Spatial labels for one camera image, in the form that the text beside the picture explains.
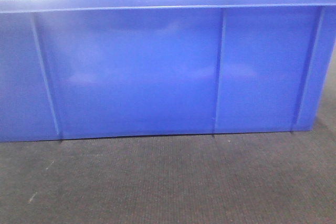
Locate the large blue plastic bin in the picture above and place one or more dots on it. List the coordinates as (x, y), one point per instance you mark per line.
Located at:
(102, 68)

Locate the dark grey conveyor belt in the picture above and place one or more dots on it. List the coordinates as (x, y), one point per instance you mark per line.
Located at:
(239, 178)

